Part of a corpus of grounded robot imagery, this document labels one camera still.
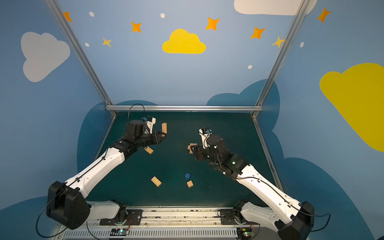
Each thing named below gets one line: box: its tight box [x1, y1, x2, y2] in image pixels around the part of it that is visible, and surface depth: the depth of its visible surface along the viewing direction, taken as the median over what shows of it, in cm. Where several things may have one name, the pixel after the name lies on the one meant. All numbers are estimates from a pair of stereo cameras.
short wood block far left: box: [145, 146, 154, 155], surface depth 100 cm
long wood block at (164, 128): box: [161, 122, 168, 134], surface depth 84 cm
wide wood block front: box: [150, 176, 162, 188], surface depth 88 cm
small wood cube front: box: [186, 180, 194, 189], surface depth 86 cm
